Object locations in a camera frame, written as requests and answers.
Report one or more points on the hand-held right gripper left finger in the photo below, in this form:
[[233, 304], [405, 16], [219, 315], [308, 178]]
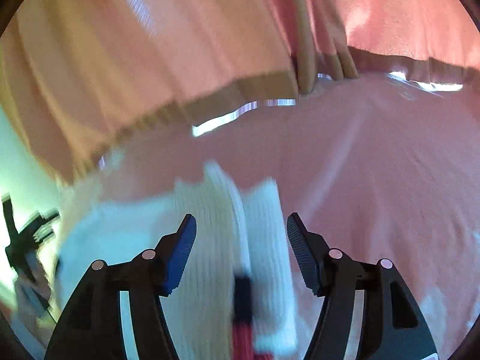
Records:
[[183, 249]]

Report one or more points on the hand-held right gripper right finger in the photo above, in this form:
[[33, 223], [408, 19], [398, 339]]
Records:
[[302, 251]]

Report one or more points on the white ribbed knit garment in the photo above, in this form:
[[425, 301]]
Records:
[[213, 240]]

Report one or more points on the pink bed sheet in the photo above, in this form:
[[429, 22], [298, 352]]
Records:
[[375, 165]]

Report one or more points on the pink curtain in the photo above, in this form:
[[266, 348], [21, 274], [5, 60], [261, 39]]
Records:
[[150, 45]]

